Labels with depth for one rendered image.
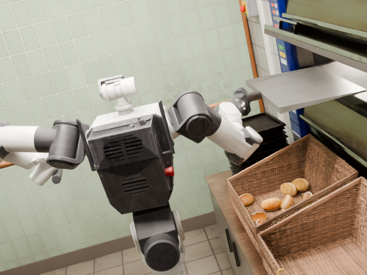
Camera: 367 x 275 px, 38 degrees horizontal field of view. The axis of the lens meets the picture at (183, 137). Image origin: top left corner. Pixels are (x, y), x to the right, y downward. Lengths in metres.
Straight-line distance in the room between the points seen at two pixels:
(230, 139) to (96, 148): 0.47
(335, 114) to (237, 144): 0.74
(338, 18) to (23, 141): 1.22
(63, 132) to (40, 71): 1.73
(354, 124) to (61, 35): 1.93
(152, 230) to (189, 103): 0.43
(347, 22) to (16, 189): 2.48
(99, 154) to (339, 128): 1.17
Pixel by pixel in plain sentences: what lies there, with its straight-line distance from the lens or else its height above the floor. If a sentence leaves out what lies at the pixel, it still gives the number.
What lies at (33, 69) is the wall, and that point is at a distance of 3.53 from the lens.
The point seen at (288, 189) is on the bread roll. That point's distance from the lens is 2.77.
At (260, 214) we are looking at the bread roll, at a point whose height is 0.64.
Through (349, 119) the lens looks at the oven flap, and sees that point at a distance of 2.37.
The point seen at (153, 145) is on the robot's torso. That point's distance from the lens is 1.62.
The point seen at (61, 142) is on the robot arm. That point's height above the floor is 1.37.
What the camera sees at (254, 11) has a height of 1.44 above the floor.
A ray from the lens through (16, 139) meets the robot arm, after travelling 1.89.
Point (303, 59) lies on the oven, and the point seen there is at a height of 1.22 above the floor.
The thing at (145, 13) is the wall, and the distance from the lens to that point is 3.47.
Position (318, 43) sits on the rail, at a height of 1.44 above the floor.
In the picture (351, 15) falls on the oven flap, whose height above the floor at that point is 1.51.
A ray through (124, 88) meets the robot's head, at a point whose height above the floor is 1.49.
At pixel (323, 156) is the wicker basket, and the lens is 2.66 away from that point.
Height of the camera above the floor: 1.86
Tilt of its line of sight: 19 degrees down
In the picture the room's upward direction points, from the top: 14 degrees counter-clockwise
